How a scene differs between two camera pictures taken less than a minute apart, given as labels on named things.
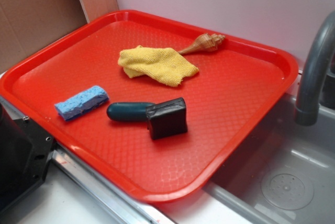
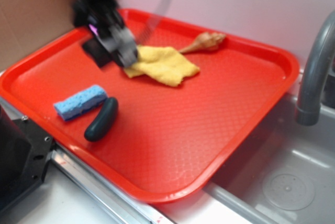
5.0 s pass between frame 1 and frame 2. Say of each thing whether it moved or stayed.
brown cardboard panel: stayed
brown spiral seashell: stayed
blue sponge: stayed
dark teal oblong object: moved
